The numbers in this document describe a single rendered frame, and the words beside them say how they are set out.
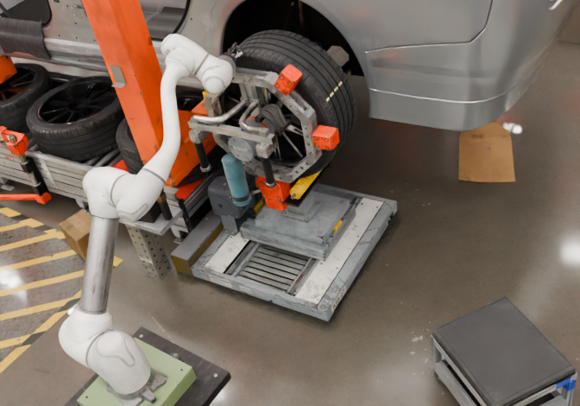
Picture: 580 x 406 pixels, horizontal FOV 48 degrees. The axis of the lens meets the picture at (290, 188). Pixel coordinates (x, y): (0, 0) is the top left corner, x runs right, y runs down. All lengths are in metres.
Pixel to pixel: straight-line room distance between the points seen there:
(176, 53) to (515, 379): 1.69
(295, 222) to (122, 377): 1.25
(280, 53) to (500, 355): 1.46
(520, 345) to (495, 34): 1.16
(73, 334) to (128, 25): 1.26
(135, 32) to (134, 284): 1.38
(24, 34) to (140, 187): 2.21
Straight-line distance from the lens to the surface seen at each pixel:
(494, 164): 3.93
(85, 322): 2.61
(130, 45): 2.90
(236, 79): 2.79
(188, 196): 3.59
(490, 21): 2.63
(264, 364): 3.05
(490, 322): 2.67
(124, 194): 2.38
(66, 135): 4.09
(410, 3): 2.67
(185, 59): 2.51
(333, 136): 2.72
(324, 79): 2.78
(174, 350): 2.82
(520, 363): 2.57
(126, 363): 2.50
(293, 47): 2.82
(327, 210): 3.35
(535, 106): 4.45
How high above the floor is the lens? 2.40
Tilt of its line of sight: 38 degrees down
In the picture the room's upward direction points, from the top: 12 degrees counter-clockwise
